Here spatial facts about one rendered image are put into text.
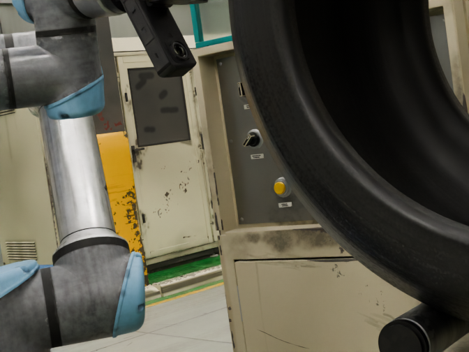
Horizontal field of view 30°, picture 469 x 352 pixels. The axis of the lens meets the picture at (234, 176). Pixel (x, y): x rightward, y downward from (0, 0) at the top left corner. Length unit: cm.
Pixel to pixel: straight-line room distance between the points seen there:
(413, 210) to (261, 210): 104
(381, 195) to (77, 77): 49
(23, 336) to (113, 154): 521
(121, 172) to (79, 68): 538
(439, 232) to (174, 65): 39
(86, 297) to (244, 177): 60
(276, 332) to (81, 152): 58
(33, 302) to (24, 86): 33
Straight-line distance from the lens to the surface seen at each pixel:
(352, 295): 161
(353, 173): 73
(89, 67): 109
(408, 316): 77
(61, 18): 109
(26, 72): 108
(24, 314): 126
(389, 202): 72
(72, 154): 137
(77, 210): 133
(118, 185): 644
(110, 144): 642
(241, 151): 176
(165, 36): 99
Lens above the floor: 110
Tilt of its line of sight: 3 degrees down
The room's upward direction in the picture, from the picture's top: 8 degrees counter-clockwise
